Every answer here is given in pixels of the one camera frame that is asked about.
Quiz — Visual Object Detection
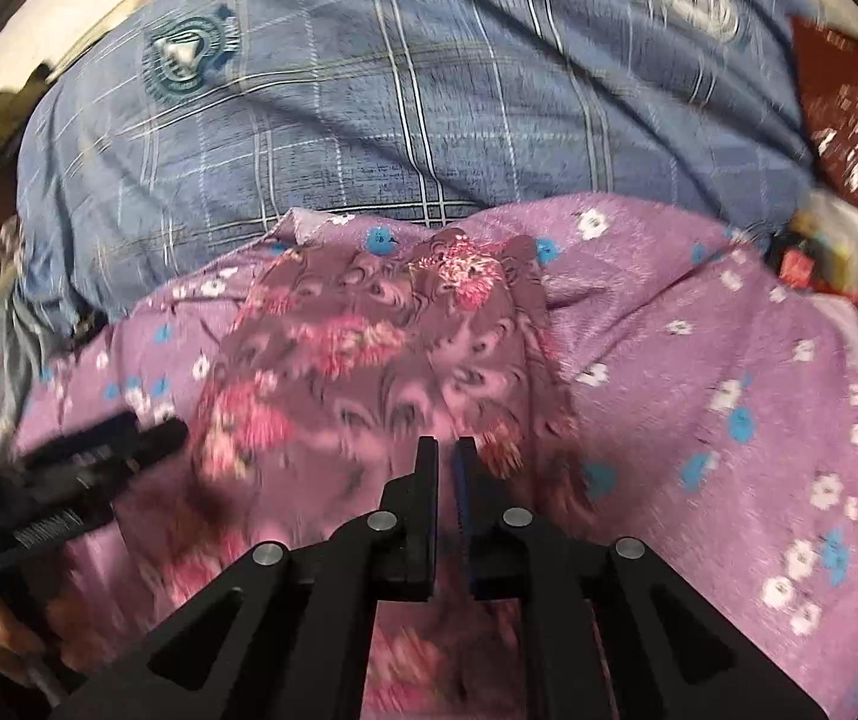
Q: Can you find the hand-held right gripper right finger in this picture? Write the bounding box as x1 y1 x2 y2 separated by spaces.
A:
453 435 829 720

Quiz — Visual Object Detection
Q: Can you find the red plastic bag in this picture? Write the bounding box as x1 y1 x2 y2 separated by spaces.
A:
789 15 858 205

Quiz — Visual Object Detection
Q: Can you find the purple floral blanket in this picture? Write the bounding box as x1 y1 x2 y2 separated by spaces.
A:
0 193 858 720

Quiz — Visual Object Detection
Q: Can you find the olive green cloth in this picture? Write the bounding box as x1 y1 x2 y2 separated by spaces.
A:
0 64 56 167

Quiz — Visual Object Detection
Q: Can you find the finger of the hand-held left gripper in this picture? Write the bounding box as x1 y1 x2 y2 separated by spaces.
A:
61 420 191 485
22 411 141 466

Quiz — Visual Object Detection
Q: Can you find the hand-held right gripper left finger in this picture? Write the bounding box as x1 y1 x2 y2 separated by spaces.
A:
46 435 441 720

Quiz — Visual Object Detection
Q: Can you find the small dark bottle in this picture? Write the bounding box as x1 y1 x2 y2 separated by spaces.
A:
776 246 814 292

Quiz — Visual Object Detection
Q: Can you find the grey striped cloth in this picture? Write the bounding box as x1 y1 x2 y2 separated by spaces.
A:
0 291 104 440

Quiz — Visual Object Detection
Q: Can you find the maroon floral shirt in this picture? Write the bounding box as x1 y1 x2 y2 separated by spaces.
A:
129 229 596 720

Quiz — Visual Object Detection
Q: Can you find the small black object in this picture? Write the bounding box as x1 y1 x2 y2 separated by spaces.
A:
71 310 113 344

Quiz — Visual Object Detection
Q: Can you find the small grey crumpled cloth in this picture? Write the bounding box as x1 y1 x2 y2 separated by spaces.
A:
0 216 26 265

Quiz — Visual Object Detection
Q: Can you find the blue plaid quilt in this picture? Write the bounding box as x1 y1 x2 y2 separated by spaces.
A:
13 0 824 335

